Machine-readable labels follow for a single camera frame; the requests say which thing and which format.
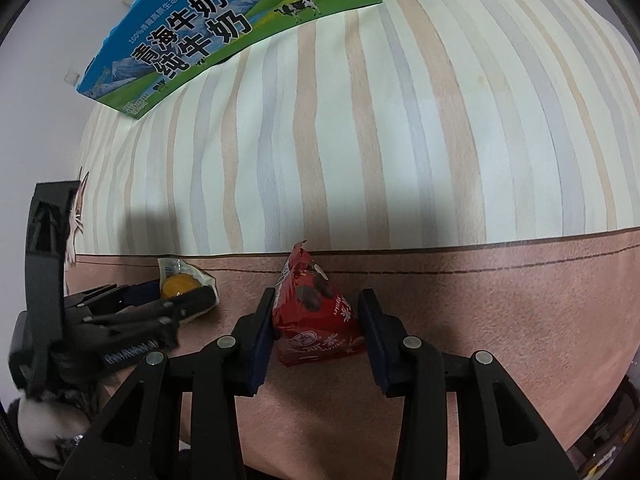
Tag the red snack packet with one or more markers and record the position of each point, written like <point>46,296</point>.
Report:
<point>315,310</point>

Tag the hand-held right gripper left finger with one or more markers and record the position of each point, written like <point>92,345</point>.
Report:
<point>262,340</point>

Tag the cardboard box with blue-green print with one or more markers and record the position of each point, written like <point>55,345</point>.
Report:
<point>200,45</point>

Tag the clear packet with round pastry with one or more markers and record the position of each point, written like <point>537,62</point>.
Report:
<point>180,285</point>

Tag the white wall socket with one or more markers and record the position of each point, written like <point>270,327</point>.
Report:
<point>72,77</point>

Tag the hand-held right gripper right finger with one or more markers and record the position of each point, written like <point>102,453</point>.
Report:
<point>375,345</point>

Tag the person's left forearm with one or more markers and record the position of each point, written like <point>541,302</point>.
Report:
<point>40,430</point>

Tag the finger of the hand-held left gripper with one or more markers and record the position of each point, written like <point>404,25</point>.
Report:
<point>115,295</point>
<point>165,312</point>

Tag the striped cat print blanket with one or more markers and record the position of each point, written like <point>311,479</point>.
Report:
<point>400,160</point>

